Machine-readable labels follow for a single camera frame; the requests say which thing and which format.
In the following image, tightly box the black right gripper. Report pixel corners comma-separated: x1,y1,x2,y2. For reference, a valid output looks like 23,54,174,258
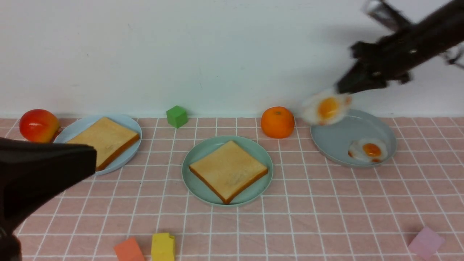
335,41,412,94

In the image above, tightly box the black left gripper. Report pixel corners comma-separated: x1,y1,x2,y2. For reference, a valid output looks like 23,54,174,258
0,138,97,232

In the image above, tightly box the fried egg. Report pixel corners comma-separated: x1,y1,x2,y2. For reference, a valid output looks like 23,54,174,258
301,89,352,126
348,138,388,163

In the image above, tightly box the toast slice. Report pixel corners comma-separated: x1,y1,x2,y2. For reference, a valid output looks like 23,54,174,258
189,140,269,204
67,117,140,171

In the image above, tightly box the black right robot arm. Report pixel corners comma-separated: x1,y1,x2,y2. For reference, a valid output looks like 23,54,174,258
335,0,464,94

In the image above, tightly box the red apple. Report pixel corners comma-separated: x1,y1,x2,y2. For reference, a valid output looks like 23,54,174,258
19,109,62,143

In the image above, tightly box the light blue plate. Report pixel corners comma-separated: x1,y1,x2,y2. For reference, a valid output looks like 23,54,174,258
54,114,142,175

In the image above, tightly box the grey plate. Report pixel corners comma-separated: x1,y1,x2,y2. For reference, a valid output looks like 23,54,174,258
310,109,397,168

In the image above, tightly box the orange mandarin fruit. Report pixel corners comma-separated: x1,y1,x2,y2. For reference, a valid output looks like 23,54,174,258
260,106,295,139

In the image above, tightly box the orange foam block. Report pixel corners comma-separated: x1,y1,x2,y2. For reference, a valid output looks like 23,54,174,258
114,237,145,261

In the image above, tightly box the yellow foam block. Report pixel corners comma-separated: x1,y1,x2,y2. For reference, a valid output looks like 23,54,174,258
151,232,176,261

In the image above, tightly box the green foam cube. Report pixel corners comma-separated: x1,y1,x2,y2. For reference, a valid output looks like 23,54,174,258
166,105,189,129

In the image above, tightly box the pink checkered tablecloth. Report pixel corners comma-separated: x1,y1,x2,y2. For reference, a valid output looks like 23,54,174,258
16,117,464,261

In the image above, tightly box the green centre plate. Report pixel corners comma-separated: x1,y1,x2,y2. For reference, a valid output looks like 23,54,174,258
182,136,274,207

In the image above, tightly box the pink foam cube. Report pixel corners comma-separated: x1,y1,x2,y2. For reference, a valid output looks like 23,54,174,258
408,226,445,261

